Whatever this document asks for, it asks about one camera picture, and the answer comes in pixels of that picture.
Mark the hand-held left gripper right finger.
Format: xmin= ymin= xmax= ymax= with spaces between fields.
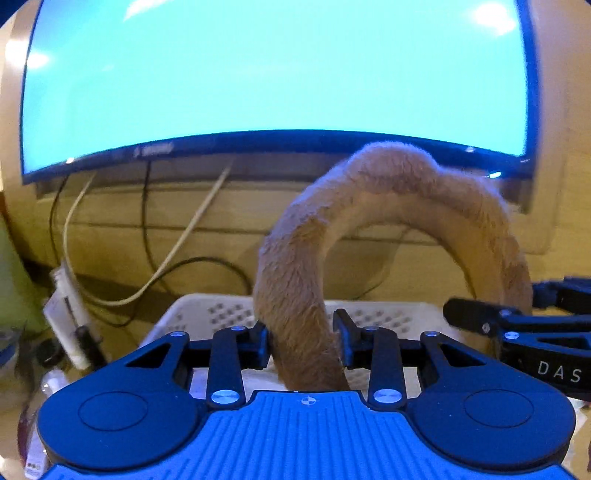
xmin=332 ymin=308 xmax=499 ymax=412

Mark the thin black cable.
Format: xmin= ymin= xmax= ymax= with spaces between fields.
xmin=355 ymin=228 xmax=404 ymax=298

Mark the white power strip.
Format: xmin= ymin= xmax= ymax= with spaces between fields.
xmin=42 ymin=264 xmax=95 ymax=371

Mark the brown plush ring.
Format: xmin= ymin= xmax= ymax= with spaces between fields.
xmin=253 ymin=141 xmax=534 ymax=393

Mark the white cable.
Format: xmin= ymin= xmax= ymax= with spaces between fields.
xmin=62 ymin=164 xmax=234 ymax=308

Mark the black framed monitor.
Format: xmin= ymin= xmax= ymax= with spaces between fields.
xmin=20 ymin=0 xmax=542 ymax=216

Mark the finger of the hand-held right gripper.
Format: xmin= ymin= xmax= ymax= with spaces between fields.
xmin=530 ymin=276 xmax=591 ymax=311
xmin=443 ymin=297 xmax=533 ymax=335

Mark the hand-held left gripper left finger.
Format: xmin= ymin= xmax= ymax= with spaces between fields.
xmin=117 ymin=320 xmax=271 ymax=411

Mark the wooden desktop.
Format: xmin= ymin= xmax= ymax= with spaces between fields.
xmin=28 ymin=263 xmax=591 ymax=416

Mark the black looped cable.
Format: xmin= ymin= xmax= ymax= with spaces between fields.
xmin=141 ymin=161 xmax=252 ymax=326

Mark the green translucent object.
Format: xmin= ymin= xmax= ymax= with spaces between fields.
xmin=0 ymin=222 xmax=51 ymax=334

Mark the white perforated plastic basket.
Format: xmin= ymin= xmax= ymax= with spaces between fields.
xmin=139 ymin=294 xmax=467 ymax=398

